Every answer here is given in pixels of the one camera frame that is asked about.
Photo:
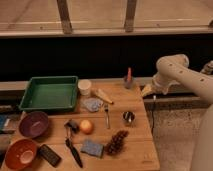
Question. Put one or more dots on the black handled knife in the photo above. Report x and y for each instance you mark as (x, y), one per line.
(72, 149)

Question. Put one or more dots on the blue box at left edge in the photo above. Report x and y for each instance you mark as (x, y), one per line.
(4, 124)

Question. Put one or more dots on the black remote control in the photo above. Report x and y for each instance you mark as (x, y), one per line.
(49, 155)

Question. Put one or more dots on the orange fruit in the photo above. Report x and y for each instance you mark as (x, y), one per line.
(86, 126)

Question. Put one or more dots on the white paper cup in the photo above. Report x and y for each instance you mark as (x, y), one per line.
(84, 87)

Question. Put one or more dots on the crumpled grey cloth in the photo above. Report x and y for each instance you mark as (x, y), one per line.
(92, 104)

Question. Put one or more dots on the purple bowl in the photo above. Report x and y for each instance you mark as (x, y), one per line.
(34, 124)

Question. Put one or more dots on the blue sponge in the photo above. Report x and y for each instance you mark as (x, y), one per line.
(92, 148)

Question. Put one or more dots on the small black brush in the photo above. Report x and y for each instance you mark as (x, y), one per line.
(72, 126)

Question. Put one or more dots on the green plastic tray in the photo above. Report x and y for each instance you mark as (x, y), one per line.
(51, 93)

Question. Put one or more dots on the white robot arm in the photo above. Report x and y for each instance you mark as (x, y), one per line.
(175, 68)

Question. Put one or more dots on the tan wooden scoop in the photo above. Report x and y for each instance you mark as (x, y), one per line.
(102, 95)

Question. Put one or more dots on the orange bowl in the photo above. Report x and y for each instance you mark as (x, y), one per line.
(20, 154)

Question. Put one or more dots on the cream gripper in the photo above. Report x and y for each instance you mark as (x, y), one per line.
(147, 90)

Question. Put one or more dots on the metal cup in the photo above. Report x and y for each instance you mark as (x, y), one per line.
(128, 118)

